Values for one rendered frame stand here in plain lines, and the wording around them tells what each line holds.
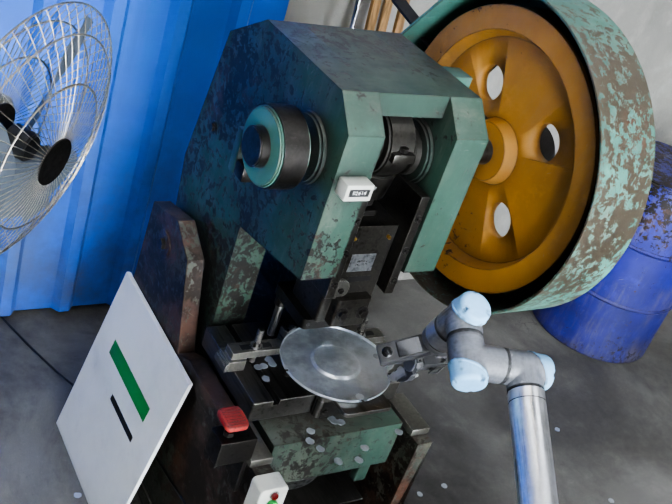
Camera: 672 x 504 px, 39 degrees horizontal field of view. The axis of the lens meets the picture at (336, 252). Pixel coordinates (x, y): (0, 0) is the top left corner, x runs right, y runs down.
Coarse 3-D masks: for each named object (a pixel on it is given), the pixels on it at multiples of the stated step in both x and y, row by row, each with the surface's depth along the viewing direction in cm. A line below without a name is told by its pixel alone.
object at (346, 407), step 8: (320, 400) 237; (328, 400) 237; (376, 400) 231; (384, 400) 232; (312, 408) 240; (320, 408) 238; (328, 408) 239; (336, 408) 241; (344, 408) 225; (352, 408) 226; (360, 408) 227; (368, 408) 228; (376, 408) 229; (384, 408) 230; (320, 416) 240; (344, 416) 224; (352, 416) 225
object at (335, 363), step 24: (288, 336) 242; (312, 336) 245; (336, 336) 248; (360, 336) 250; (288, 360) 234; (312, 360) 236; (336, 360) 238; (360, 360) 242; (312, 384) 229; (336, 384) 232; (360, 384) 234; (384, 384) 236
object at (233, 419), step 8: (224, 408) 216; (232, 408) 217; (240, 408) 218; (224, 416) 214; (232, 416) 214; (240, 416) 215; (224, 424) 212; (232, 424) 212; (240, 424) 213; (248, 424) 214
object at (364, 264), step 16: (368, 208) 225; (368, 224) 222; (384, 224) 224; (368, 240) 224; (384, 240) 227; (352, 256) 224; (368, 256) 227; (384, 256) 230; (352, 272) 228; (368, 272) 231; (304, 288) 235; (352, 288) 231; (368, 288) 234; (304, 304) 236; (320, 304) 230; (336, 304) 228; (352, 304) 230; (368, 304) 233; (320, 320) 233; (336, 320) 231; (352, 320) 234
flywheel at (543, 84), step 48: (432, 48) 253; (480, 48) 243; (528, 48) 229; (576, 48) 214; (480, 96) 243; (528, 96) 229; (576, 96) 212; (528, 144) 230; (576, 144) 213; (480, 192) 245; (528, 192) 231; (576, 192) 214; (480, 240) 246; (528, 240) 232; (576, 240) 217; (480, 288) 242; (528, 288) 233
